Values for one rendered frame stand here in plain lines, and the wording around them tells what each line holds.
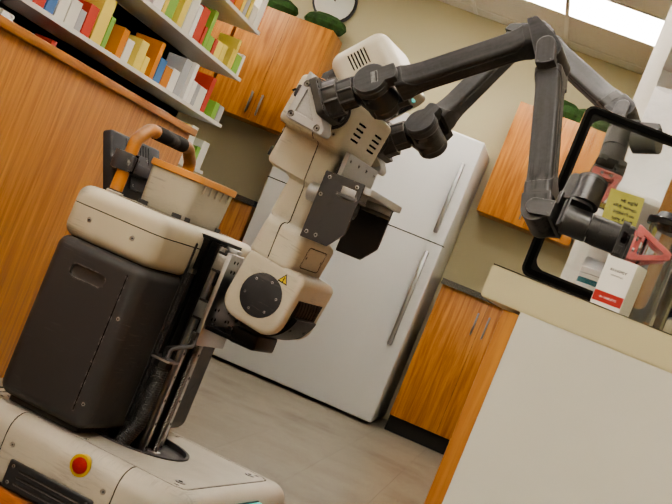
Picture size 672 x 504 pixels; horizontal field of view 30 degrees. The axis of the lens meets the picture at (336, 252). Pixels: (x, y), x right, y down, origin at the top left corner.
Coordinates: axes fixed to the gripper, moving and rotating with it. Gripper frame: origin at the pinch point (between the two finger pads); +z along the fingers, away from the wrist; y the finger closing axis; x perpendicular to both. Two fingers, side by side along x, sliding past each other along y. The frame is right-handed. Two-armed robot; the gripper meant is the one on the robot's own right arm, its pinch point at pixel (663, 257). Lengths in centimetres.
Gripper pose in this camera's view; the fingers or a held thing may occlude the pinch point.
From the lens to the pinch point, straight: 238.7
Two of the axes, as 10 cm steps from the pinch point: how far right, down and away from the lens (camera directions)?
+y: 1.7, 0.7, 9.8
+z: 9.1, 3.7, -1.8
